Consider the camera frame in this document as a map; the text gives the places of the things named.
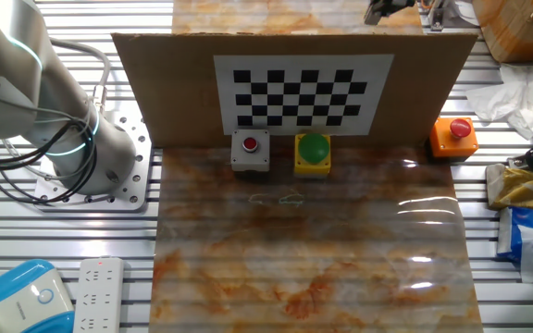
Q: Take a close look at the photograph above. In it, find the white power strip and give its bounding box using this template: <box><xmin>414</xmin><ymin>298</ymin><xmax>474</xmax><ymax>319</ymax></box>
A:
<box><xmin>72</xmin><ymin>256</ymin><xmax>125</xmax><ymax>333</ymax></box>

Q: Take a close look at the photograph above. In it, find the orange box red mushroom button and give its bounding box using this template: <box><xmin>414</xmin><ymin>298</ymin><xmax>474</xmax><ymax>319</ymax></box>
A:
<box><xmin>428</xmin><ymin>117</ymin><xmax>479</xmax><ymax>161</ymax></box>

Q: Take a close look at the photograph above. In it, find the brown cardboard box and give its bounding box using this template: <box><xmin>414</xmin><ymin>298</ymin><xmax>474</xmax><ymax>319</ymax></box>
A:
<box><xmin>472</xmin><ymin>0</ymin><xmax>533</xmax><ymax>65</ymax></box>

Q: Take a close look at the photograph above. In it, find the black white checkerboard sheet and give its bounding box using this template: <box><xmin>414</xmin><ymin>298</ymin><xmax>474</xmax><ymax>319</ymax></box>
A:
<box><xmin>213</xmin><ymin>54</ymin><xmax>395</xmax><ymax>137</ymax></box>

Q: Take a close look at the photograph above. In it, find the blue white plastic device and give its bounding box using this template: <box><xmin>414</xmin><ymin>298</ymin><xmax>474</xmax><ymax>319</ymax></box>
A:
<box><xmin>0</xmin><ymin>258</ymin><xmax>76</xmax><ymax>333</ymax></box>

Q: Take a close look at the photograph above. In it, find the crumpled white tissue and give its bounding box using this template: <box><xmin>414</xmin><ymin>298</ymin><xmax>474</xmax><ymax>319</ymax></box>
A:
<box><xmin>465</xmin><ymin>62</ymin><xmax>533</xmax><ymax>142</ymax></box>

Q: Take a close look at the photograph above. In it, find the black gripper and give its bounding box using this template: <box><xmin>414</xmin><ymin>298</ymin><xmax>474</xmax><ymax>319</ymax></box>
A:
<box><xmin>363</xmin><ymin>0</ymin><xmax>418</xmax><ymax>26</ymax></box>

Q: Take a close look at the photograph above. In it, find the gold foil packet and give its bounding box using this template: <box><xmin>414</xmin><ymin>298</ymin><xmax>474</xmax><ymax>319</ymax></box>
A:
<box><xmin>485</xmin><ymin>163</ymin><xmax>533</xmax><ymax>217</ymax></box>

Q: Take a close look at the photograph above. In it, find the brown cardboard wall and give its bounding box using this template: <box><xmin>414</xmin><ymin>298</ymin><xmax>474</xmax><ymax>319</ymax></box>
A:
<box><xmin>111</xmin><ymin>31</ymin><xmax>479</xmax><ymax>150</ymax></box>

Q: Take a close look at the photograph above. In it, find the yellow box green mushroom button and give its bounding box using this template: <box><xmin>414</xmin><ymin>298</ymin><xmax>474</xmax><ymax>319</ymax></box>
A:
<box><xmin>292</xmin><ymin>132</ymin><xmax>332</xmax><ymax>179</ymax></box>

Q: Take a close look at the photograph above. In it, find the grey box red flat button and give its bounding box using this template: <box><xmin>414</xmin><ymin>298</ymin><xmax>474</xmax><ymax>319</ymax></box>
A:
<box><xmin>229</xmin><ymin>129</ymin><xmax>271</xmax><ymax>173</ymax></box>

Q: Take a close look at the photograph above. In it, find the metal bracket with orange wires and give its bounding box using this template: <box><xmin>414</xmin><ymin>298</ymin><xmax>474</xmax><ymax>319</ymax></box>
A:
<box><xmin>421</xmin><ymin>0</ymin><xmax>449</xmax><ymax>32</ymax></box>

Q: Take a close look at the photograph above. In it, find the thick grey robot cable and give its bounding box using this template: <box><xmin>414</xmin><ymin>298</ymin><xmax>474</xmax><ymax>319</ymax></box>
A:
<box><xmin>48</xmin><ymin>37</ymin><xmax>113</xmax><ymax>115</ymax></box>

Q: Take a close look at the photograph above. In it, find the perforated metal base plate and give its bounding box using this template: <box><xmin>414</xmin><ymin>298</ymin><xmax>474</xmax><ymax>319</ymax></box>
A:
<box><xmin>33</xmin><ymin>108</ymin><xmax>153</xmax><ymax>213</ymax></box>

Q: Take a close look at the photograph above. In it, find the orange marble pattern mat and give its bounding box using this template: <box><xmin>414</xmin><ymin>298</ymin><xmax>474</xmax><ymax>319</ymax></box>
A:
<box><xmin>148</xmin><ymin>146</ymin><xmax>484</xmax><ymax>333</ymax></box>
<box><xmin>171</xmin><ymin>0</ymin><xmax>425</xmax><ymax>36</ymax></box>

